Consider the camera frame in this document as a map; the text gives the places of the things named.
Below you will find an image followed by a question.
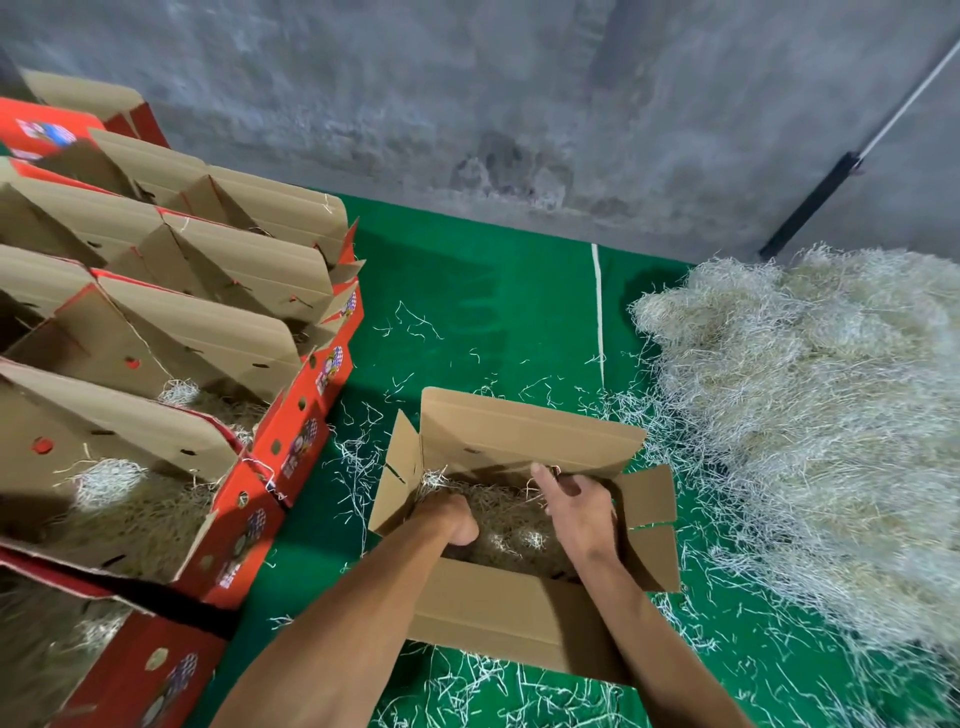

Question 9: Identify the person's left hand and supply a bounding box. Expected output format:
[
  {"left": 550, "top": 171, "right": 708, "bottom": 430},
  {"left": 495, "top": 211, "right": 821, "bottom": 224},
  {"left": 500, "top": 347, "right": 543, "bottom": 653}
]
[{"left": 405, "top": 490, "right": 483, "bottom": 551}]

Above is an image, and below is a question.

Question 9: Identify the group of red fruit boxes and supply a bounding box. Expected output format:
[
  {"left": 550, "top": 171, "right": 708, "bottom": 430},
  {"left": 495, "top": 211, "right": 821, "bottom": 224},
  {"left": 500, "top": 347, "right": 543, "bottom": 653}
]
[{"left": 0, "top": 69, "right": 171, "bottom": 161}]

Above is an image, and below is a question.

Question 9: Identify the person's left forearm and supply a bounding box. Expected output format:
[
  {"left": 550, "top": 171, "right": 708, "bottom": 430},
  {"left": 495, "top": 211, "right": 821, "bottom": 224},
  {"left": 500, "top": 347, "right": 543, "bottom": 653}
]
[{"left": 210, "top": 517, "right": 455, "bottom": 728}]

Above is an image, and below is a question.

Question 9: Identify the white pole with black grip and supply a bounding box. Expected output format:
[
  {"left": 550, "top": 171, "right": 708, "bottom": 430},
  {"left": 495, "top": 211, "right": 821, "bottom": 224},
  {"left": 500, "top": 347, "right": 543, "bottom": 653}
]
[{"left": 757, "top": 37, "right": 960, "bottom": 261}]

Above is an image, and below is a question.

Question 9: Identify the pile of shredded paper filler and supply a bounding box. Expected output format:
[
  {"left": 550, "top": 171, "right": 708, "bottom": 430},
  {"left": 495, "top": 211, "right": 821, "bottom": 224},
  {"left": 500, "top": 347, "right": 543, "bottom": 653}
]
[{"left": 627, "top": 244, "right": 960, "bottom": 677}]

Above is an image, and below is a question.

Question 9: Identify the person's right hand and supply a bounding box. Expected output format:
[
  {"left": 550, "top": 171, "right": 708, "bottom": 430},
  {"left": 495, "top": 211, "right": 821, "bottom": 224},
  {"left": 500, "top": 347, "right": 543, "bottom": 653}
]
[{"left": 528, "top": 462, "right": 623, "bottom": 576}]

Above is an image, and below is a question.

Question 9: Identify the person's right forearm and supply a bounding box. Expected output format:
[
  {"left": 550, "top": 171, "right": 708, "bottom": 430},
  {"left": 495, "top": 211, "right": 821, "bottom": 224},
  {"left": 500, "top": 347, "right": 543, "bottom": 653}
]
[{"left": 577, "top": 552, "right": 752, "bottom": 728}]

